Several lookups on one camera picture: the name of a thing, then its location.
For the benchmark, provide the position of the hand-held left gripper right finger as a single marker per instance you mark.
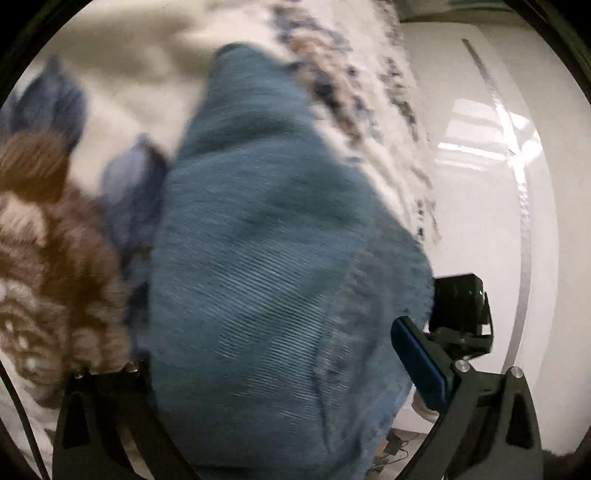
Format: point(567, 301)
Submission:
point(422, 360)

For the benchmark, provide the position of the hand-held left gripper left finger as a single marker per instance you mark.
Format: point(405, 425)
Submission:
point(106, 392)

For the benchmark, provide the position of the blue denim pants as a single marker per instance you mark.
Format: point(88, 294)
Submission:
point(258, 277)

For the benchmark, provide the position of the white glossy wardrobe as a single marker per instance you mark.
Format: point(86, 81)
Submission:
point(471, 207)

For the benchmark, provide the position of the printed blanket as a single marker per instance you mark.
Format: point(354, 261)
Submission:
point(138, 60)

